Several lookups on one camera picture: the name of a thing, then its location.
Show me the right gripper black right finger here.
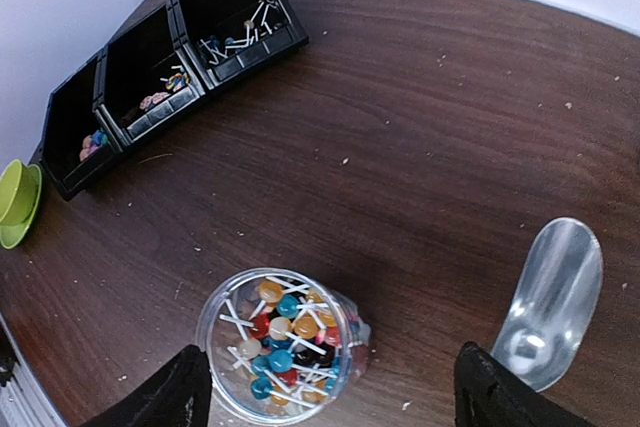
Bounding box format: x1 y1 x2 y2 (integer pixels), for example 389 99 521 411
454 341 591 427

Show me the clear plastic jar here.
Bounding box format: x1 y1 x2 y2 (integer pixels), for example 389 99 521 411
195 267 371 426

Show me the black three-compartment candy tray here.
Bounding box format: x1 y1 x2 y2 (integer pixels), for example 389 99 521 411
39 0 309 201

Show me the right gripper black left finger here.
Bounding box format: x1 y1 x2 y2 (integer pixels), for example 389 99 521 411
85 345 212 427

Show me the green plate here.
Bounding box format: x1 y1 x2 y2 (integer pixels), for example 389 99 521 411
1 164 43 250

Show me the metal scoop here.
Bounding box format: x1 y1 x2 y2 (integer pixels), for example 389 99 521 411
491 217 603 392

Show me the green bowl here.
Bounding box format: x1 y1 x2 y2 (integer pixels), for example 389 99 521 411
1 159 39 226

